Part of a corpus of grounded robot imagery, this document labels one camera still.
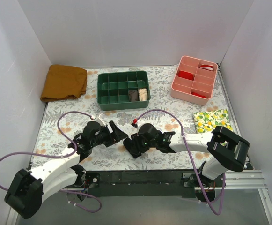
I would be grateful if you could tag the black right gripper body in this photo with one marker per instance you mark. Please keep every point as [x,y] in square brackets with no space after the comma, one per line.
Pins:
[135,144]

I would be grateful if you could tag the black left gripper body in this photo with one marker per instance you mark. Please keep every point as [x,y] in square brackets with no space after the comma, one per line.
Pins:
[111,136]

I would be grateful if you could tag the black underwear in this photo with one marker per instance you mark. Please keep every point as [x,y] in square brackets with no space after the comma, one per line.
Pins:
[130,146]

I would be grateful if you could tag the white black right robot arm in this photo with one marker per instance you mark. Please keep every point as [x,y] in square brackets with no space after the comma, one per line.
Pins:
[228,149]

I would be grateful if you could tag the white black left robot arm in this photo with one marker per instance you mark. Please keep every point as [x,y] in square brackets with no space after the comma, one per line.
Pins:
[29,189]

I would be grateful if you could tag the grey rolled underwear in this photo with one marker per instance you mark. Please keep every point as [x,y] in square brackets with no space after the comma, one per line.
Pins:
[133,95]

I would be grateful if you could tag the beige rolled underwear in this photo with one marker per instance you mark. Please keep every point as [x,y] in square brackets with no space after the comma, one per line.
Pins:
[143,94]

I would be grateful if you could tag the green divided organizer box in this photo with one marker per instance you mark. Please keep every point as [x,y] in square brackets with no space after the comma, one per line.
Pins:
[114,90]

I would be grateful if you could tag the floral patterned table mat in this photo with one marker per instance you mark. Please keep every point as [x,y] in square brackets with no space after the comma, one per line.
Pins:
[65,119]

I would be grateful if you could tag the lemon print folded cloth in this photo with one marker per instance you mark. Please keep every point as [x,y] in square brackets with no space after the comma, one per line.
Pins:
[207,121]

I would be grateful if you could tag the red cloth front compartment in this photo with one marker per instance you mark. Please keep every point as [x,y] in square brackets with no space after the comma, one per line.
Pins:
[197,94]

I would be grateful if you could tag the pink divided organizer box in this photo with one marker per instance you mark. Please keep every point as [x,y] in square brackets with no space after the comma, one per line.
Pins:
[203,82]

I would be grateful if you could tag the brown folded cloth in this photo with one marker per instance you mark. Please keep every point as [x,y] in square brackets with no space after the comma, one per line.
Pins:
[64,83]

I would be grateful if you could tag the red white rolled cloth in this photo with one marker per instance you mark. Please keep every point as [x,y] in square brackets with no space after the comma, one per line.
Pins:
[208,67]

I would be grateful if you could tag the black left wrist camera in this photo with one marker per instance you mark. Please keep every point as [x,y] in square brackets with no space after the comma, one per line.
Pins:
[93,128]

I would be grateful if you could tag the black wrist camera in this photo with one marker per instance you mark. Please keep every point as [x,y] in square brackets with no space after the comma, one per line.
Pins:
[145,130]
[93,128]

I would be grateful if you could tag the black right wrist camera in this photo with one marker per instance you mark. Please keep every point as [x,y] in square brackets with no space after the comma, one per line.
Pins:
[145,130]

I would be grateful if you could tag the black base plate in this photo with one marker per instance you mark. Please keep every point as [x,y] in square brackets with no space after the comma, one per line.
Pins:
[134,183]

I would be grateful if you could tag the aluminium frame rail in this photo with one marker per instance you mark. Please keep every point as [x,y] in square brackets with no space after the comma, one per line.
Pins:
[159,198]

